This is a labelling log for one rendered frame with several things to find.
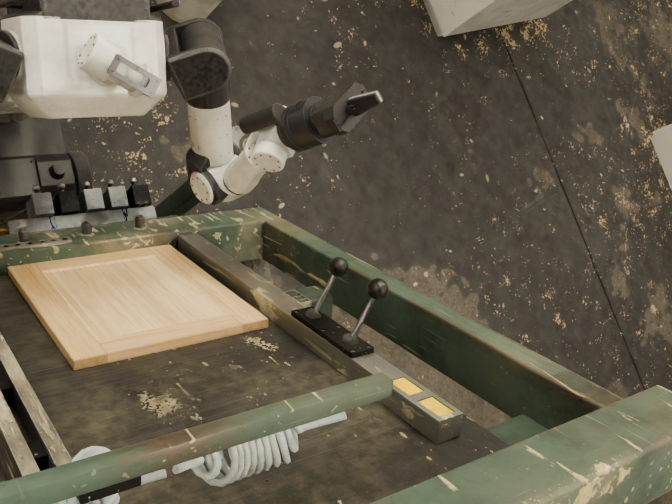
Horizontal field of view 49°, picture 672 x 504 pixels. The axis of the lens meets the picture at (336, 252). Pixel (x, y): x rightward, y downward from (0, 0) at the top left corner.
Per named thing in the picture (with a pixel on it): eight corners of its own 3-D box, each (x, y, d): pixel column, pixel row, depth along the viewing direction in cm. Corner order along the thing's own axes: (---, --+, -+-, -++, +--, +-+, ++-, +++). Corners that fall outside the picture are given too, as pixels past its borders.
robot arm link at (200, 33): (183, 84, 158) (176, 23, 149) (225, 80, 159) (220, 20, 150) (188, 111, 149) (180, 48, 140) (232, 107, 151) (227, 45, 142)
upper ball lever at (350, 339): (348, 345, 131) (383, 279, 131) (360, 354, 128) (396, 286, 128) (333, 339, 129) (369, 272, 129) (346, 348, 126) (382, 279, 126)
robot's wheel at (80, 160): (59, 187, 261) (62, 140, 249) (73, 186, 264) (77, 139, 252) (76, 222, 250) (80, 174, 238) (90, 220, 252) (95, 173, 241)
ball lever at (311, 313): (311, 320, 140) (344, 258, 140) (322, 327, 137) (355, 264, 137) (297, 314, 138) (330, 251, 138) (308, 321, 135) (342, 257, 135)
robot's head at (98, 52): (85, 34, 127) (101, 31, 120) (136, 64, 133) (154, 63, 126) (69, 68, 127) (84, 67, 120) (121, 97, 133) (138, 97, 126)
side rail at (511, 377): (281, 256, 200) (282, 217, 196) (635, 471, 116) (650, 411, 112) (261, 259, 197) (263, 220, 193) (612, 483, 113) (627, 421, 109)
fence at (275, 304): (196, 247, 184) (196, 232, 183) (460, 435, 112) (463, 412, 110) (178, 250, 181) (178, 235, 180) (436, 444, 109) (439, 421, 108)
